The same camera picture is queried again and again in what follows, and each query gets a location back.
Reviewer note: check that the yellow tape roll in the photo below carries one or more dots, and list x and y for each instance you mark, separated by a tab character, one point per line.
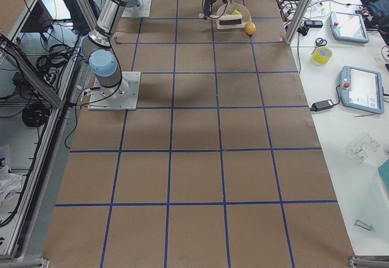
322	54

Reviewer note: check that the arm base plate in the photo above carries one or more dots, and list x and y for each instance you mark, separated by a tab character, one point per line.
124	97
137	9

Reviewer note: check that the aluminium frame post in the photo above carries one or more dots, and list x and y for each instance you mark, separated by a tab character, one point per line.
296	20

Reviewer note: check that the black scissors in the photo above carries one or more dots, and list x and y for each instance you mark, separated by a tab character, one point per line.
319	42

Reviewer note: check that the clear plastic packaging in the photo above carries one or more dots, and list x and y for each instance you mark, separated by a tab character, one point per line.
361	146

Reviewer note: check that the metal clip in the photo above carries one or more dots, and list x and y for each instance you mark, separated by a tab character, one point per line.
363	225

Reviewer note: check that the teach pendant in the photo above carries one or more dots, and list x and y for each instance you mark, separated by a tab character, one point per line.
348	27
362	89

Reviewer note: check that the black power adapter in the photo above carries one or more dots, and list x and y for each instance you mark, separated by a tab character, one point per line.
322	105

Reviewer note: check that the yellow green sponge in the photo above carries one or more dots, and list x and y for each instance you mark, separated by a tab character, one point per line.
236	12

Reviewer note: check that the near teach pendant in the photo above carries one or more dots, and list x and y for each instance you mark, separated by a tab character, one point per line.
362	89

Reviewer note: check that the far teach pendant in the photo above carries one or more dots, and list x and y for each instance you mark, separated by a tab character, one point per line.
348	27

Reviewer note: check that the white hand brush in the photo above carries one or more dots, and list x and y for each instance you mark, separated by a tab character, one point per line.
227	21

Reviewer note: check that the orange potato toy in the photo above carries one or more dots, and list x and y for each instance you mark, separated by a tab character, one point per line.
250	28

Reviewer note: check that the beige plastic dustpan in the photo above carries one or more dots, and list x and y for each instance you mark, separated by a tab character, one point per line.
229	7

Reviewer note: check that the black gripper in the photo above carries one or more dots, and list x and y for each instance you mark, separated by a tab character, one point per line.
208	2

